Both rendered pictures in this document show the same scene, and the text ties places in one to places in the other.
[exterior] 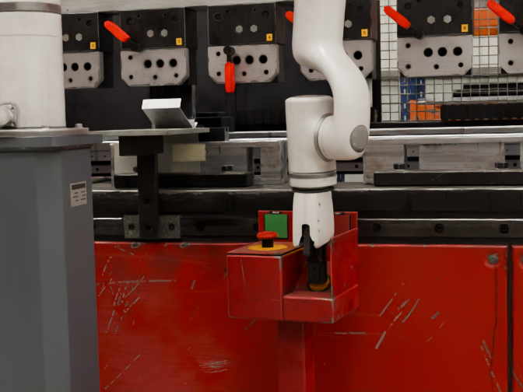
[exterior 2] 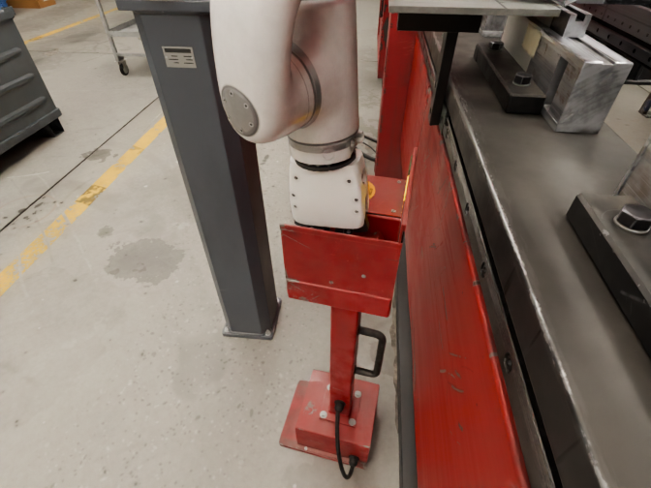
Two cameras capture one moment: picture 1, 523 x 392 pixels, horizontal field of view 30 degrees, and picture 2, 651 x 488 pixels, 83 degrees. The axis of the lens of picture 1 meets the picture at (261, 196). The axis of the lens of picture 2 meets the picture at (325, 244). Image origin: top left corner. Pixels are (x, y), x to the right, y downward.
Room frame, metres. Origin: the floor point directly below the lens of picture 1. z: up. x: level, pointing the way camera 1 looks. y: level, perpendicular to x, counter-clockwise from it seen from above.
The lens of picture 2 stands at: (1.67, -0.50, 1.11)
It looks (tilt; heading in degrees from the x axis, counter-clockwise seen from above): 42 degrees down; 82
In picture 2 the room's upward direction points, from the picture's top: straight up
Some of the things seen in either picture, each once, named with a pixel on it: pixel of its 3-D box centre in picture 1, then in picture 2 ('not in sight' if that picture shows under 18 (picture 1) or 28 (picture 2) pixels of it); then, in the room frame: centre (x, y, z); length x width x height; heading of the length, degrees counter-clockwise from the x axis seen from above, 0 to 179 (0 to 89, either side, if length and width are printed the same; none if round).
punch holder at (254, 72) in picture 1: (247, 44); not in sight; (2.11, 0.02, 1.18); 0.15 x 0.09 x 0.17; 75
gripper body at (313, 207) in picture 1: (314, 213); (327, 185); (1.73, -0.09, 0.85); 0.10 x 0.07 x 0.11; 158
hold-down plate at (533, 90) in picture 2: (183, 180); (503, 74); (2.09, 0.17, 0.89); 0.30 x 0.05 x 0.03; 75
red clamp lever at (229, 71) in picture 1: (230, 69); not in sight; (2.06, 0.06, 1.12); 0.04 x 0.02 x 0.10; 165
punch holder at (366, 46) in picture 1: (338, 40); not in sight; (2.06, -0.17, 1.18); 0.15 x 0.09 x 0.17; 75
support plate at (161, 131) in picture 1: (148, 131); (464, 1); (2.02, 0.23, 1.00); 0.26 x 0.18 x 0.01; 165
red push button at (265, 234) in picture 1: (267, 241); not in sight; (1.78, -0.01, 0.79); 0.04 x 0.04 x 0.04
